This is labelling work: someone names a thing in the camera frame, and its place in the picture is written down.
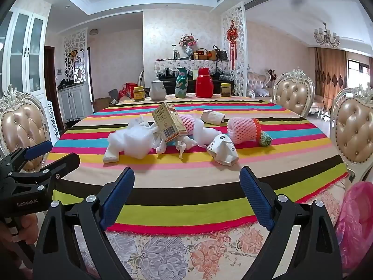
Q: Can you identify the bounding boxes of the person's left hand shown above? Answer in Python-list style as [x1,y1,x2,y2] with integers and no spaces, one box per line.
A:
[0,213,38,272]

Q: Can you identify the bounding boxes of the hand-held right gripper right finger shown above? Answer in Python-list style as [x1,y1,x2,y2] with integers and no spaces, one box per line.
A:
[239,166,341,280]

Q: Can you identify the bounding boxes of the floral lace piano cover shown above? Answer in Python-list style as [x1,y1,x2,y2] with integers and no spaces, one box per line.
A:
[154,59,242,76]

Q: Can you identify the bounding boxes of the tall white glass cabinet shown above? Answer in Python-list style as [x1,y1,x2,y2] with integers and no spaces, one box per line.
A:
[0,7,48,97]

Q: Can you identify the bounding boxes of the dark handbag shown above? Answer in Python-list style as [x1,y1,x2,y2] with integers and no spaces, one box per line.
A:
[213,45,228,59]

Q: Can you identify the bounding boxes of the flat white pack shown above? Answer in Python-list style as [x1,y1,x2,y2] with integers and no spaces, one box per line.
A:
[103,147,121,164]

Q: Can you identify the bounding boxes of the green patterned vase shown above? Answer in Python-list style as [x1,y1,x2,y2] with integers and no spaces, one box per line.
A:
[175,68,188,98]

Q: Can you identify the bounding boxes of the white plastic bag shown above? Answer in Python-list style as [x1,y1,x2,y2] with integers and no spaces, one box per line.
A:
[108,116,158,159]

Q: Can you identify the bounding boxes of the brown patterned curtain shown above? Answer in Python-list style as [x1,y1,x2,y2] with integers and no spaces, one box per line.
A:
[315,47,347,111]

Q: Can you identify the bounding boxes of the white paper cup green print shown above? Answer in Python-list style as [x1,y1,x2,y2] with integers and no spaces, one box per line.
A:
[201,110,226,124]

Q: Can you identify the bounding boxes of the crumpled white paper cup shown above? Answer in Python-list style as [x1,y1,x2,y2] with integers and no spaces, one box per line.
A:
[206,134,239,166]

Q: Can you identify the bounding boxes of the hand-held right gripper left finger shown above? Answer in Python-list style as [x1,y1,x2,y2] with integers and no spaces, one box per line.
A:
[33,166,136,280]

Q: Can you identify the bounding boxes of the striped colourful tablecloth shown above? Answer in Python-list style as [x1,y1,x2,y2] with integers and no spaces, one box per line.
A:
[47,93,349,235]

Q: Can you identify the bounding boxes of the chandelier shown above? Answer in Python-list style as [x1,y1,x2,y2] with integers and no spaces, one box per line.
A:
[313,22,341,47]

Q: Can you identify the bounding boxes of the pink tufted sofa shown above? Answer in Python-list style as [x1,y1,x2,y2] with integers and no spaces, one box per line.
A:
[246,67,277,97]

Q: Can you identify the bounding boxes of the red thermos jug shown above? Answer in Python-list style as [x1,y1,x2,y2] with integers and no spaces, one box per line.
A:
[195,68,216,98]

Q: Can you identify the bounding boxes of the fruit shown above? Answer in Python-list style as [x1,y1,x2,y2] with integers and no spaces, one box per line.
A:
[178,114,204,136]

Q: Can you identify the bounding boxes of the white lattice screen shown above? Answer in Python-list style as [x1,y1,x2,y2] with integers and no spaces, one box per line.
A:
[63,28,88,84]
[221,1,248,97]

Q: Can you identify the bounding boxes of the crumpled white tissue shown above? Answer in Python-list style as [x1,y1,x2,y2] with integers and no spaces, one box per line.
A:
[156,134,199,159]

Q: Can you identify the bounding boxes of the low white cabinet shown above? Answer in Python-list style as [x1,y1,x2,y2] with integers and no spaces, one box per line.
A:
[57,83,94,126]

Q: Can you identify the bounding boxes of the small printed cardboard box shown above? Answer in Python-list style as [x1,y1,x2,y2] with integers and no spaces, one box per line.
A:
[152,103,187,144]

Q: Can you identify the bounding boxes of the blue white vase with flowers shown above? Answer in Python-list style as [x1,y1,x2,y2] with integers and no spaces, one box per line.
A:
[178,34,199,59]

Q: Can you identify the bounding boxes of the pink plastic bag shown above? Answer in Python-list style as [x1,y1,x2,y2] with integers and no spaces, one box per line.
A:
[335,181,373,272]

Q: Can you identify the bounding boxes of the white ceramic jug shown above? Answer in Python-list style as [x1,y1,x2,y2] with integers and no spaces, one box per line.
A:
[149,80,167,100]

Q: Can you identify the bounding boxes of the red gift boxes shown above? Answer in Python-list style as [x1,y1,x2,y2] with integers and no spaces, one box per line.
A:
[122,82,137,98]

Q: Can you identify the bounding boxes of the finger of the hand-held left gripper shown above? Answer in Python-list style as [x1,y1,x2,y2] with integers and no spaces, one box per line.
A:
[6,140,53,170]
[12,153,80,193]

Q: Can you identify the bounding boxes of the red knot wall ornament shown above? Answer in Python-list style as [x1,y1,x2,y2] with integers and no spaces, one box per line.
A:
[227,20,239,60]

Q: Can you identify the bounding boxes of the green white knitted cloth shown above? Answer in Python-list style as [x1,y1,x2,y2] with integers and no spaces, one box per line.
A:
[258,131,273,147]

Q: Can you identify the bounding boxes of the black upright piano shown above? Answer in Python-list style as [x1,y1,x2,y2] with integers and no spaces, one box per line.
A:
[154,73,236,95]

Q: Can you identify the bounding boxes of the tufted beige ornate chair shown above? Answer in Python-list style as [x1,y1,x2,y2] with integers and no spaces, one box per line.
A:
[272,68,316,117]
[0,84,53,172]
[331,87,373,181]

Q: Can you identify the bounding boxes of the window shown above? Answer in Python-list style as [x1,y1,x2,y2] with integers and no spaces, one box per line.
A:
[347,59,370,89]

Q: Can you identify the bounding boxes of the cream chaise lounge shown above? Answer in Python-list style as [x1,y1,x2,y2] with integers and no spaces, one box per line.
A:
[309,95,333,114]

